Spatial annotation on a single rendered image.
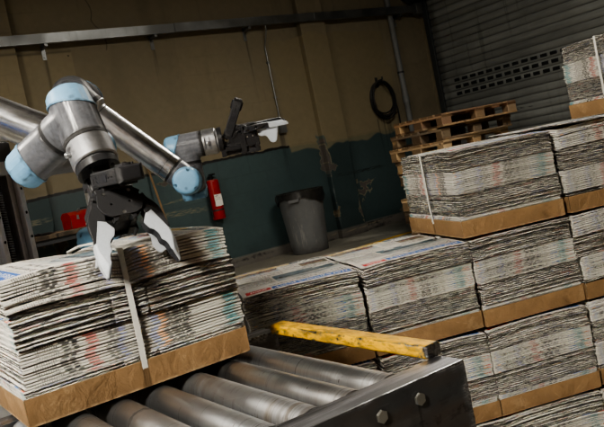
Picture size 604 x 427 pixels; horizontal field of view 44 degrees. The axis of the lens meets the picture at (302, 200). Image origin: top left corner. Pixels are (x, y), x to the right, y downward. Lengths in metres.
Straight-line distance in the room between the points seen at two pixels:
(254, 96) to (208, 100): 0.65
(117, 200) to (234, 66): 8.28
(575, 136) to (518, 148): 0.16
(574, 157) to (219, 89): 7.49
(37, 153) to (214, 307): 0.39
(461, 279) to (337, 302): 0.33
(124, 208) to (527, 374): 1.21
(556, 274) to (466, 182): 0.34
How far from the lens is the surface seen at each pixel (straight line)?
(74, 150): 1.25
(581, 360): 2.11
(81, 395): 1.21
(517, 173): 1.98
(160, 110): 8.90
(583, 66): 2.42
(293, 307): 1.79
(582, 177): 2.06
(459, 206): 1.91
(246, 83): 9.47
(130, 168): 1.13
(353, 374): 1.10
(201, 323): 1.28
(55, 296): 1.18
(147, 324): 1.24
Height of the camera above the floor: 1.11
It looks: 3 degrees down
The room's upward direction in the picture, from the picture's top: 12 degrees counter-clockwise
